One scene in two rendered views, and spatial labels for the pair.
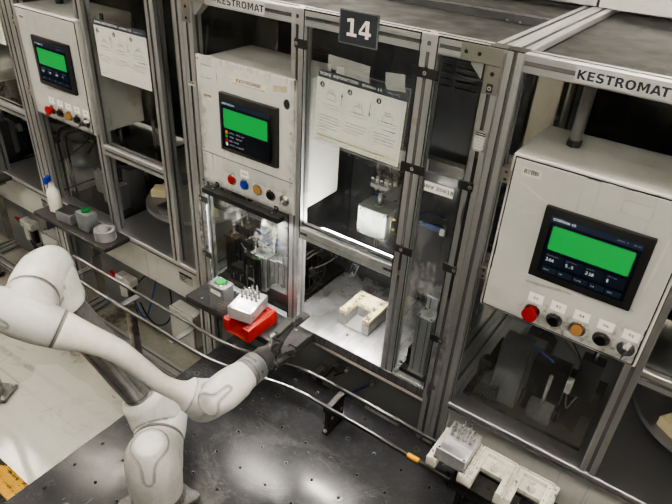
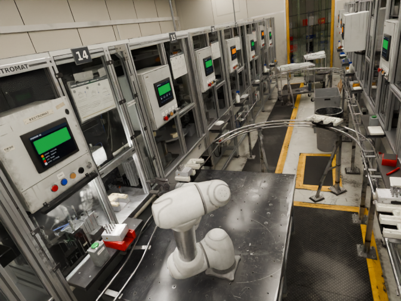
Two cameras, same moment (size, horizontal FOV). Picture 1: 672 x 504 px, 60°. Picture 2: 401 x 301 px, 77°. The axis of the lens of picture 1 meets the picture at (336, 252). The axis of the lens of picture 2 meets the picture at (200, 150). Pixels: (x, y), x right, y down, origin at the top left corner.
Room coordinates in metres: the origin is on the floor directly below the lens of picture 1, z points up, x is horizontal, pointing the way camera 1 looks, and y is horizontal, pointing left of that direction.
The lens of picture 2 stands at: (1.21, 1.63, 2.01)
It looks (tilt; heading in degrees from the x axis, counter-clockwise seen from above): 24 degrees down; 264
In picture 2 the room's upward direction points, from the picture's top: 11 degrees counter-clockwise
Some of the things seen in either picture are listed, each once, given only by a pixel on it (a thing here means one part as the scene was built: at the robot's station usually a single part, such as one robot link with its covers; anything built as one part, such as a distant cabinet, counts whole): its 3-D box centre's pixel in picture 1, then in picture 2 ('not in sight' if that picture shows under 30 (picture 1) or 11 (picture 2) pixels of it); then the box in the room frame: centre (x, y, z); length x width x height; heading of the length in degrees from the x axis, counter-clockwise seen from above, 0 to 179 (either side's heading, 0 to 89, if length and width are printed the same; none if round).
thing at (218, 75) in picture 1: (267, 126); (36, 151); (1.94, 0.26, 1.60); 0.42 x 0.29 x 0.46; 57
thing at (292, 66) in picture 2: not in sight; (295, 82); (-2.05, -4.34, 0.48); 0.88 x 0.56 x 0.96; 165
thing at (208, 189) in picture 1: (242, 200); (71, 190); (1.82, 0.34, 1.37); 0.36 x 0.04 x 0.04; 57
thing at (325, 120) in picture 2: not in sight; (323, 122); (-0.50, -0.89, 0.84); 0.37 x 0.14 x 0.10; 115
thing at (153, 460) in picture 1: (153, 463); (218, 246); (1.11, 0.50, 0.85); 0.18 x 0.16 x 0.22; 9
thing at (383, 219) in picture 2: not in sight; (391, 217); (0.08, 0.63, 0.84); 0.37 x 0.14 x 0.10; 57
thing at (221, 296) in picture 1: (223, 293); (97, 252); (1.80, 0.42, 0.97); 0.08 x 0.08 x 0.12; 57
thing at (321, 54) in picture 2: not in sight; (315, 70); (-3.09, -5.17, 0.48); 0.84 x 0.58 x 0.97; 65
